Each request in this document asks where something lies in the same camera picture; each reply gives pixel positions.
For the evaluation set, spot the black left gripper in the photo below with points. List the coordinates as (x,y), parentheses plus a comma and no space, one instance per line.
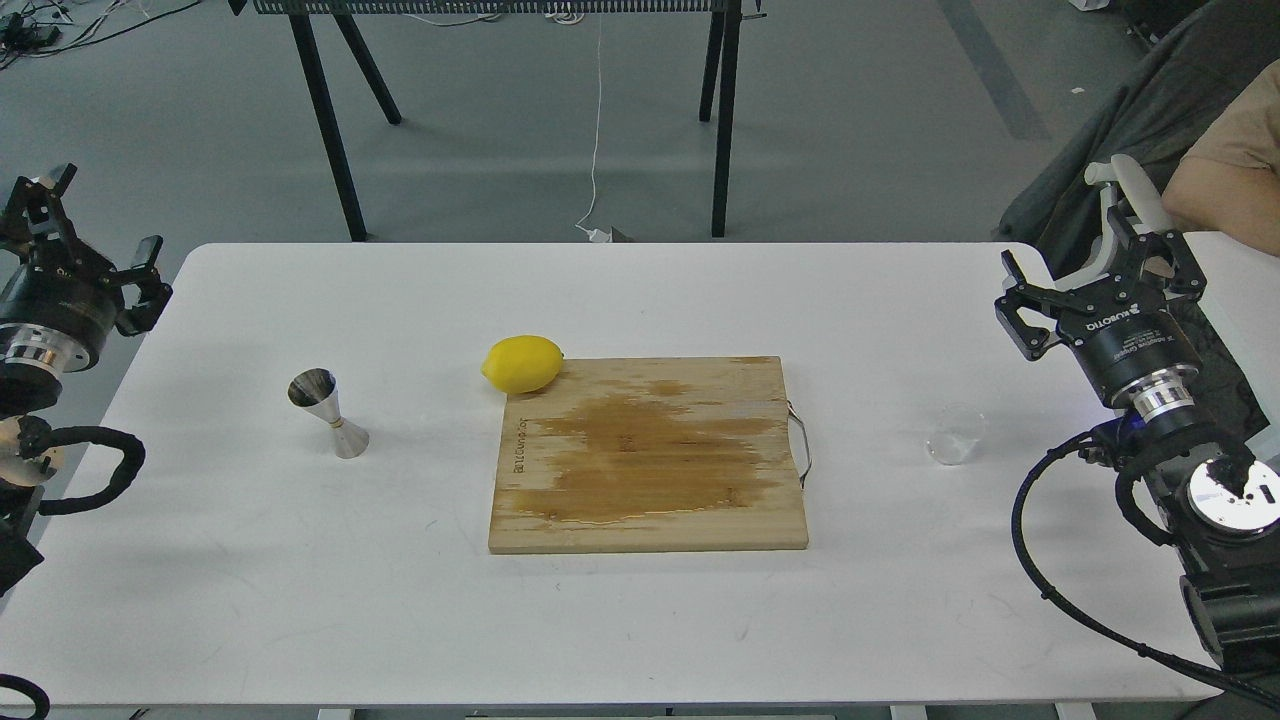
(57,318)

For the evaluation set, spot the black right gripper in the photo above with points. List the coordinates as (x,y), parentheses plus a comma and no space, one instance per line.
(1125,335)

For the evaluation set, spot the small clear glass cup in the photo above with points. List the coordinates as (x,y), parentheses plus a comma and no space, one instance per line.
(956,434)

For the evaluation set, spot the steel jigger measuring cup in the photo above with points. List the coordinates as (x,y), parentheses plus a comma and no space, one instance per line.
(315,391)

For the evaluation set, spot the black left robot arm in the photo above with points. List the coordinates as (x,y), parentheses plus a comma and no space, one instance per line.
(32,454)

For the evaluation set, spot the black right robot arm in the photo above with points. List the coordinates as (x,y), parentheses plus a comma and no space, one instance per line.
(1181,479)

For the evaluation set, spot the white office chair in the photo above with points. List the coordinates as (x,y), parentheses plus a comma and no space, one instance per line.
(1129,201)

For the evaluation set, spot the person in beige shirt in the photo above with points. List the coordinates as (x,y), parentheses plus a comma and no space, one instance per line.
(1227,181)

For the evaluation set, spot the dark grey jacket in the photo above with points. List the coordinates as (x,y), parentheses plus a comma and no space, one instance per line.
(1158,111)

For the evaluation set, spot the yellow lemon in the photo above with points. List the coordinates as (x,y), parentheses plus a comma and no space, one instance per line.
(522,364)

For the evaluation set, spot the black metal trestle table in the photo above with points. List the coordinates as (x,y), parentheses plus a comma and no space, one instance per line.
(399,63)

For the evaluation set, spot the wooden cutting board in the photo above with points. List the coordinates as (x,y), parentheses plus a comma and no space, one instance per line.
(650,455)

